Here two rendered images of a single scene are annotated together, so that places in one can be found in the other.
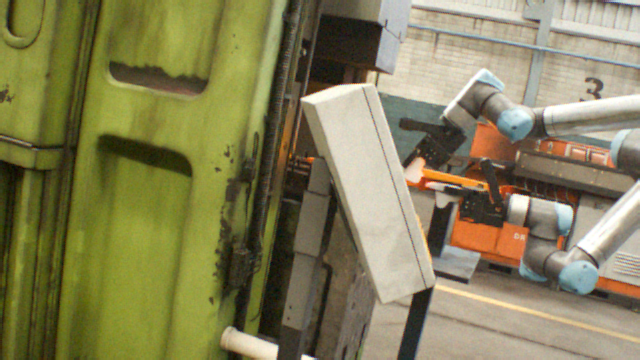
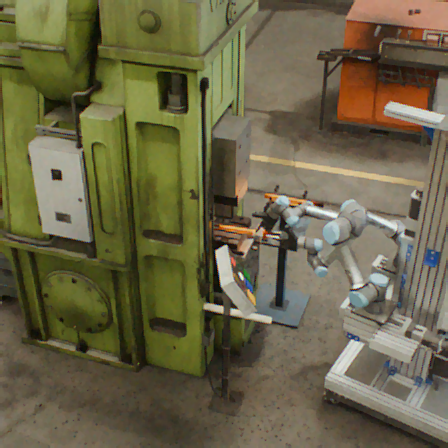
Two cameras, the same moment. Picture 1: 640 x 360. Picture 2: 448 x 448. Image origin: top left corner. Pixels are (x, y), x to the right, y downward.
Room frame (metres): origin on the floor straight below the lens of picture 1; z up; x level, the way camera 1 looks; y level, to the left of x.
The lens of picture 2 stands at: (-2.42, 0.02, 3.79)
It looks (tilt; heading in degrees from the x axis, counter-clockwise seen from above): 36 degrees down; 1
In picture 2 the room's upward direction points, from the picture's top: straight up
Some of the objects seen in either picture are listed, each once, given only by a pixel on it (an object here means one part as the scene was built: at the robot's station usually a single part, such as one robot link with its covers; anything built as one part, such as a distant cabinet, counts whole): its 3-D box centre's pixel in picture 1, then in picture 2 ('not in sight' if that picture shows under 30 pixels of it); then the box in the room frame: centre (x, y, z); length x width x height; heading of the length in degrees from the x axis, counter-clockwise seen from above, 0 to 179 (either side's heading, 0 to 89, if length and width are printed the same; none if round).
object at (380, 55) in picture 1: (312, 40); (211, 186); (1.48, 0.09, 1.32); 0.42 x 0.20 x 0.10; 71
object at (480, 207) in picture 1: (483, 205); (289, 241); (1.34, -0.41, 0.99); 0.12 x 0.08 x 0.09; 72
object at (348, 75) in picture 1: (296, 67); not in sight; (1.52, 0.12, 1.24); 0.30 x 0.07 x 0.06; 71
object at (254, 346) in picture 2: not in sight; (245, 344); (1.40, -0.15, 0.01); 0.58 x 0.39 x 0.01; 161
